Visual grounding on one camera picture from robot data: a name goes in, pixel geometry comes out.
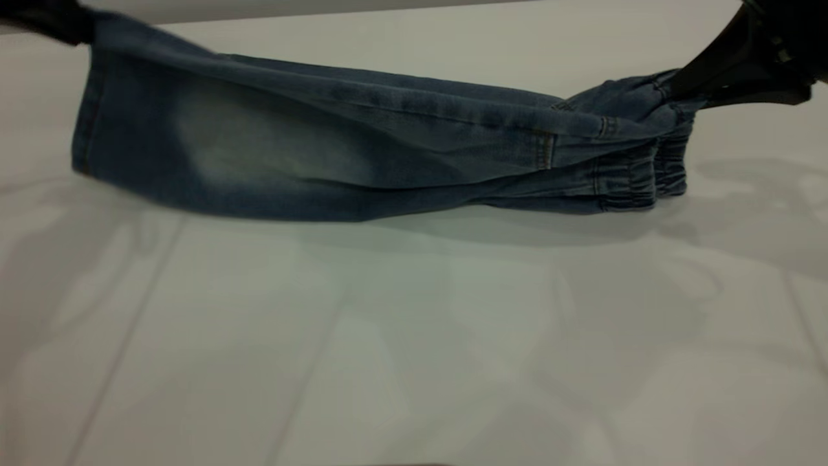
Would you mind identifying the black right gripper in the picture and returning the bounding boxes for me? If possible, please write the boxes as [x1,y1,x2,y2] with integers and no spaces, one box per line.
[666,0,828,107]

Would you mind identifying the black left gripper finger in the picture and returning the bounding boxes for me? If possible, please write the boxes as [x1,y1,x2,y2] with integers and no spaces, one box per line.
[0,0,96,47]

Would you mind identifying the blue denim pants basketball print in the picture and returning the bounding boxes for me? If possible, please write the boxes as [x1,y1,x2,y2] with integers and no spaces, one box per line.
[71,10,706,222]

